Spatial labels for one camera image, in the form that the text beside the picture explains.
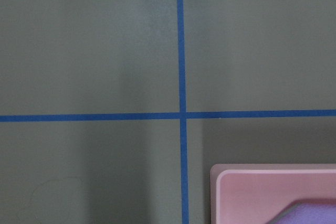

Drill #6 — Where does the purple microfiber cloth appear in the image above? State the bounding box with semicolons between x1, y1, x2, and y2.
268;202;335;224

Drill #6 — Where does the pink plastic bin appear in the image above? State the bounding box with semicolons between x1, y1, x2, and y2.
210;164;335;223

